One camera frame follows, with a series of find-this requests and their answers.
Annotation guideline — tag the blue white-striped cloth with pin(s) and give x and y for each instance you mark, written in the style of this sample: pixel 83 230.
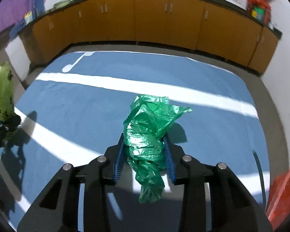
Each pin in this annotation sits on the blue white-striped cloth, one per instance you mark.
pixel 87 101

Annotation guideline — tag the blue hanging cloth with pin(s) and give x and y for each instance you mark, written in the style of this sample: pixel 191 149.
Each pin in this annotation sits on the blue hanging cloth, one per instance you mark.
pixel 37 0

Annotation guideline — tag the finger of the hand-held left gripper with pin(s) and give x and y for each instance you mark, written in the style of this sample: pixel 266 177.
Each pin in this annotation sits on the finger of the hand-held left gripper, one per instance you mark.
pixel 13 122

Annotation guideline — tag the yellow base cabinets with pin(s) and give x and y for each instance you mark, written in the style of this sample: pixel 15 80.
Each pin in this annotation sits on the yellow base cabinets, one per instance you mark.
pixel 159 21

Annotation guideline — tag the red plastic bag of groceries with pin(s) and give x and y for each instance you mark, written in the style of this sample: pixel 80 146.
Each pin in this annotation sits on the red plastic bag of groceries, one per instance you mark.
pixel 265 4

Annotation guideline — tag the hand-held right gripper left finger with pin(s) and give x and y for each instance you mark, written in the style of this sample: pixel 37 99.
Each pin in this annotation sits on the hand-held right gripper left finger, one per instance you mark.
pixel 118 159

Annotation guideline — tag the purple hanging cloth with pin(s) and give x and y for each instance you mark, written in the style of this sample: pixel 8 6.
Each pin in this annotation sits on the purple hanging cloth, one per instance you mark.
pixel 12 4

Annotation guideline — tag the green box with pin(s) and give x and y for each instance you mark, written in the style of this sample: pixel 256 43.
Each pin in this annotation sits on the green box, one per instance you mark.
pixel 257 12

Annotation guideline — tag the green leafy vegetables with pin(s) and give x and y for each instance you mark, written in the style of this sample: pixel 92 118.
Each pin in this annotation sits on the green leafy vegetables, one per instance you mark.
pixel 61 4

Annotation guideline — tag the light green printed plastic bag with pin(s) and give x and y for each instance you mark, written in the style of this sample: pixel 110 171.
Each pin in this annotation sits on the light green printed plastic bag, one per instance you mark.
pixel 1 89

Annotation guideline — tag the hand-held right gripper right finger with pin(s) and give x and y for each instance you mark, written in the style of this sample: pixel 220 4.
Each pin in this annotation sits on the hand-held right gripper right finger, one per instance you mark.
pixel 169 162

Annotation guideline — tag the red plastic basin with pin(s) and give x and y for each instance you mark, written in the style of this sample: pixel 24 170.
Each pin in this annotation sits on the red plastic basin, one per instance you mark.
pixel 282 198

